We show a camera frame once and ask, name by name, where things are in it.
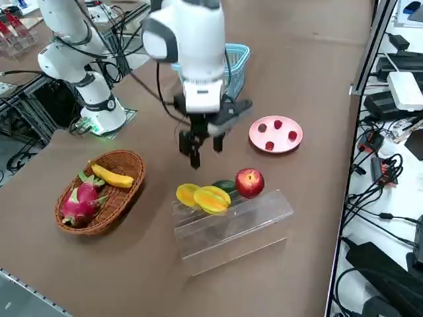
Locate black metal frame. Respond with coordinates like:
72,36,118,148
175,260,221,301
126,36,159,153
0,70,84,150

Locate brown wicker basket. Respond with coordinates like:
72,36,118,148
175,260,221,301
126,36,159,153
54,149,147,236

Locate pink dragon fruit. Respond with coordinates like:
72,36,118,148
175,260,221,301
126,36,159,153
61,170,110,229

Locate small black power adapter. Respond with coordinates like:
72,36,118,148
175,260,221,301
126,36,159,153
387,32,411,51

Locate aluminium frame post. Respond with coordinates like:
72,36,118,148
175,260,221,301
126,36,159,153
349,0,399,97

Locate pink plate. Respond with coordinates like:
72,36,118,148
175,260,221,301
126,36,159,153
249,115,303,155

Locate red apple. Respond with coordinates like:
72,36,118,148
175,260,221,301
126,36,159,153
235,168,266,199

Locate yellow star fruit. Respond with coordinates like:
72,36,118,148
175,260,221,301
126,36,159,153
176,183,203,209
194,186,231,217

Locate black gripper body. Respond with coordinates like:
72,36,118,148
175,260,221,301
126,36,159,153
174,94,210,133

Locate white router box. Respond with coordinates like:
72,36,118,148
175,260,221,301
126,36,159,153
386,71,423,112

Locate red and black plug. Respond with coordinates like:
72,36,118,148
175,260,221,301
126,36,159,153
358,129,385,153

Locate blue plastic basket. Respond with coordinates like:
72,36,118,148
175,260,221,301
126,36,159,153
171,42,251,100

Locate colourful packet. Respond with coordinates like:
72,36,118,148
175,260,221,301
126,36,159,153
391,118,423,145

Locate yellow banana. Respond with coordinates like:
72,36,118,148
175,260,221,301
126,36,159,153
87,160,135,189

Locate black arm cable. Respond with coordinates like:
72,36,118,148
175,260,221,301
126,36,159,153
49,0,186,133

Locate large black bag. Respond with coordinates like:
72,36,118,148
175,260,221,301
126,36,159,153
344,242,423,317

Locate grey metal rail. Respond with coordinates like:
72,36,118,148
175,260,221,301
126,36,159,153
0,267,72,317

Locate black and orange adapter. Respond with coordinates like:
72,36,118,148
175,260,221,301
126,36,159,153
369,154,404,188

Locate green avocado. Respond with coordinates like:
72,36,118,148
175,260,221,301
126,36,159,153
211,179,237,194

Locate clear rack with red items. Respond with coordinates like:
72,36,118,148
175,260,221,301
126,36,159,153
0,6,39,61

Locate clear acrylic stepped stand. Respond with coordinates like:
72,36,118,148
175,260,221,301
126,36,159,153
171,188,295,277

